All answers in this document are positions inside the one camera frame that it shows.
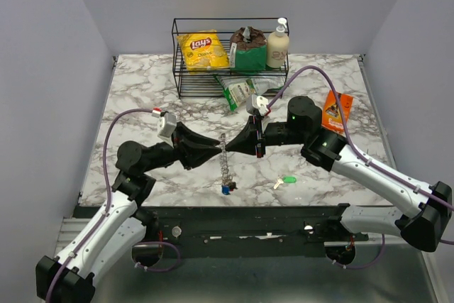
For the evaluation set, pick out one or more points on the yellow Lays chips bag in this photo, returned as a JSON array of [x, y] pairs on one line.
[[203, 51]]

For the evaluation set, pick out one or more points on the cream lotion pump bottle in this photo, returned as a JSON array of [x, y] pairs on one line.
[[277, 45]]

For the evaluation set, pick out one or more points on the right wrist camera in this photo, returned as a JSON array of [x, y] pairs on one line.
[[257, 105]]

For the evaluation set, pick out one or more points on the blue key tag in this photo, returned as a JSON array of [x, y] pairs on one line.
[[225, 190]]

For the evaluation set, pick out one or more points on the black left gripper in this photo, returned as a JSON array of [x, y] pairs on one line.
[[191, 155]]

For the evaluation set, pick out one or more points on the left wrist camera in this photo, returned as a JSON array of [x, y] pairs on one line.
[[167, 125]]

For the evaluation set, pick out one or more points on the silver keyring disc with rings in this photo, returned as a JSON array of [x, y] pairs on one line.
[[225, 172]]

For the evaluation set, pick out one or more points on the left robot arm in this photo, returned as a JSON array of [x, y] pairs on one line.
[[73, 274]]

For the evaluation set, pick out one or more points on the green brown paper bag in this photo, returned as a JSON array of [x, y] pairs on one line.
[[248, 49]]

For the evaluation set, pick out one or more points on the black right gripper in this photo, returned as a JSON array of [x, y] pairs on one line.
[[245, 142]]

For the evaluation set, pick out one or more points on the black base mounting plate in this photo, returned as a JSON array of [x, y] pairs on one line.
[[246, 232]]

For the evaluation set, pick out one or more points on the green white snack bag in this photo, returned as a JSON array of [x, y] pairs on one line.
[[237, 89]]

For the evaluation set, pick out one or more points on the orange razor box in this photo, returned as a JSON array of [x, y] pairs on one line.
[[331, 116]]

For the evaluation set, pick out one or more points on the black wire rack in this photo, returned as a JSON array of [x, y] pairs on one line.
[[202, 83]]

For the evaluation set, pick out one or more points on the black key tag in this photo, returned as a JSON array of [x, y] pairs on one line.
[[232, 186]]

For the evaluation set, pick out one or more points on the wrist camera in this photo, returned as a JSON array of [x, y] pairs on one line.
[[167, 125], [257, 105]]

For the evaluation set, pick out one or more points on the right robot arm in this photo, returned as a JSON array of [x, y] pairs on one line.
[[419, 211]]

